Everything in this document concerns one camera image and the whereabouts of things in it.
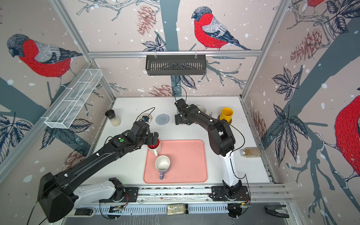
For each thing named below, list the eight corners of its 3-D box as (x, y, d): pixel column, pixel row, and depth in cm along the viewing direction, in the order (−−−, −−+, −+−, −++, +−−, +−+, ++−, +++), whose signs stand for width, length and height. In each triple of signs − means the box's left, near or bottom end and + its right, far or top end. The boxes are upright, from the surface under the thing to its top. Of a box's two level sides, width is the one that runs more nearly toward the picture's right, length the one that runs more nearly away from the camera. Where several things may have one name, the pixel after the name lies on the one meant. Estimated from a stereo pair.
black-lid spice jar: (110, 126, 105) (103, 116, 95) (113, 119, 109) (106, 109, 100) (119, 126, 105) (112, 116, 95) (121, 119, 109) (115, 109, 100)
